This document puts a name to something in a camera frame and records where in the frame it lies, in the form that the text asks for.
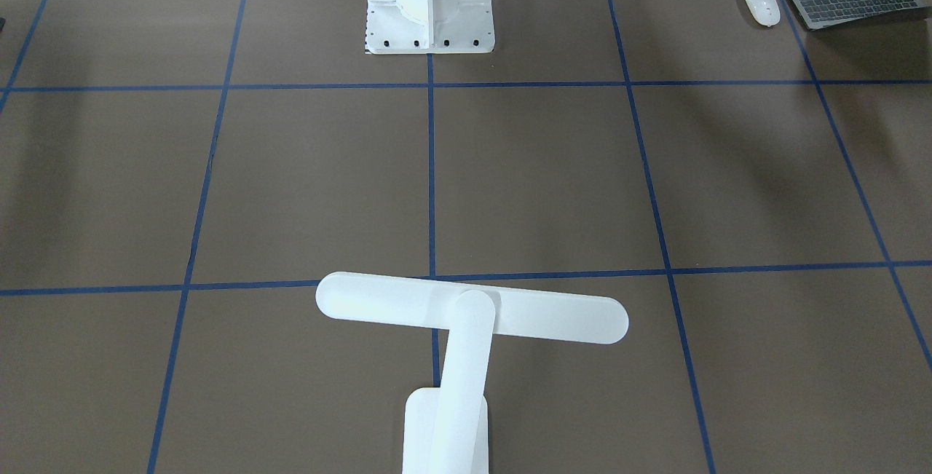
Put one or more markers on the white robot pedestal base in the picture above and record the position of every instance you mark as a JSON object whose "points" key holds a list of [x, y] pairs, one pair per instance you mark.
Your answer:
{"points": [[429, 27]]}

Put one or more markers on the white computer mouse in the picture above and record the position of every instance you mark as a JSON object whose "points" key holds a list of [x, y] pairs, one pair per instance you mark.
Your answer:
{"points": [[765, 12]]}

